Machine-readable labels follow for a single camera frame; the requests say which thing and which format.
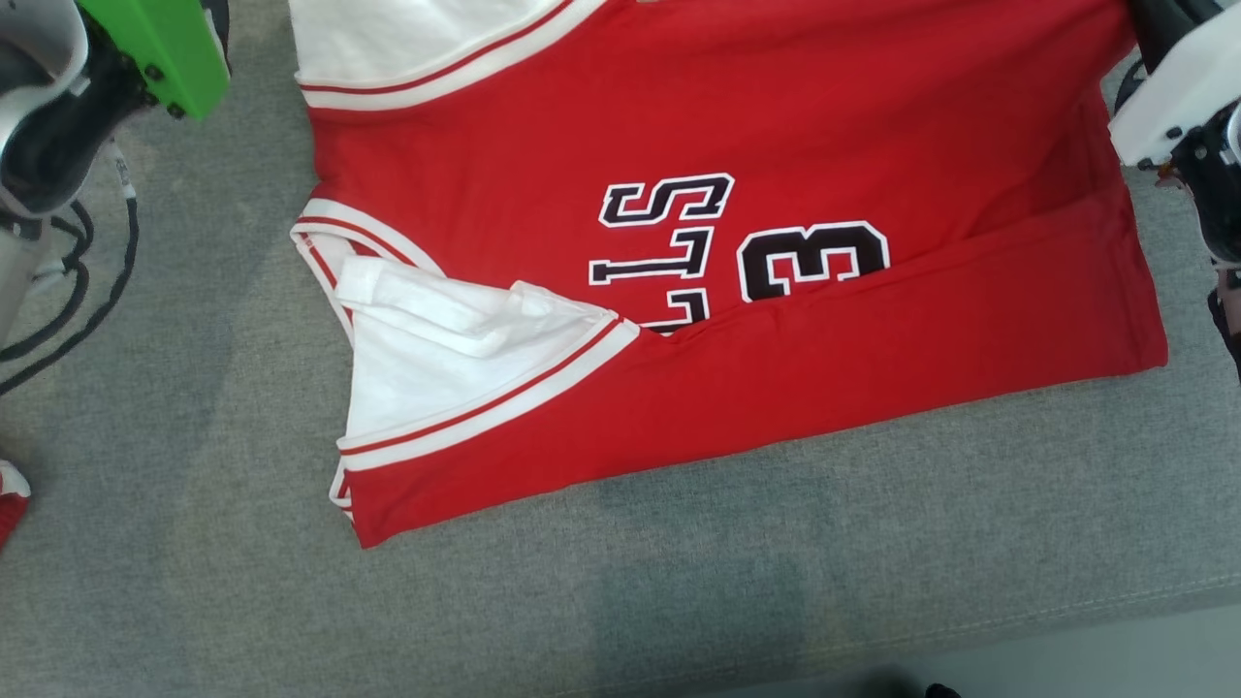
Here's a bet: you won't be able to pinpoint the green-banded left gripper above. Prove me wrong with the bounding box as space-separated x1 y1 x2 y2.
77 0 233 123

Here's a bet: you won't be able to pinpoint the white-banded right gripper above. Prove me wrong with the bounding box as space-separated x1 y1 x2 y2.
1107 0 1241 173

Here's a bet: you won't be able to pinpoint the red basketball jersey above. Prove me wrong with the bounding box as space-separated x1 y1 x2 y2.
288 0 1170 551

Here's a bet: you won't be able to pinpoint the red basketball shorts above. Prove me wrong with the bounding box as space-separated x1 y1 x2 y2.
0 460 33 550

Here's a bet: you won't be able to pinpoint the grey fabric sofa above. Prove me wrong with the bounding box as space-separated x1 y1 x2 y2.
0 0 1241 698

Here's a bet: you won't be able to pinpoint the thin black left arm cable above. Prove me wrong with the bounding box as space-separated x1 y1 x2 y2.
0 202 96 362

